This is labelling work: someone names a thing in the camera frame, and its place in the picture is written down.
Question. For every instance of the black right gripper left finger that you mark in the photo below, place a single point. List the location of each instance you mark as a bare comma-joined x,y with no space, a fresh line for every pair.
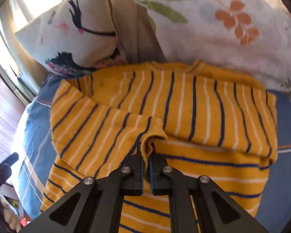
93,205

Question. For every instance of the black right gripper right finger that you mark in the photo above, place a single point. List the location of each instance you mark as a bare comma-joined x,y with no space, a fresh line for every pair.
198,204

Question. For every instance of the yellow striped knit sweater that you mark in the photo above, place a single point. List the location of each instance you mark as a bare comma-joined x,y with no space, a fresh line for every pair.
205,120

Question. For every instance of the person's left hand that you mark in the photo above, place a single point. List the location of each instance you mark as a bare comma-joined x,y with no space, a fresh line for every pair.
10,215

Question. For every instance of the blue plaid bed sheet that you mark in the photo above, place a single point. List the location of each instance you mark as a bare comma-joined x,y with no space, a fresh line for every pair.
32,142

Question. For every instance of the wooden wardrobe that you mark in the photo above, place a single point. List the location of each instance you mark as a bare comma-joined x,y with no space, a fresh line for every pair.
11,109

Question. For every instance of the white cushion with lady print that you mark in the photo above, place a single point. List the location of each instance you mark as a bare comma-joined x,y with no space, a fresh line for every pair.
74,38

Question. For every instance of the beige sheer curtain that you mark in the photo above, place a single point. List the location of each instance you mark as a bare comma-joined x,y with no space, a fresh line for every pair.
136,37

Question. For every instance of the white floral leaf pillow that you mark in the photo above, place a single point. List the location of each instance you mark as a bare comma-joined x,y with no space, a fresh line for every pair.
251,36

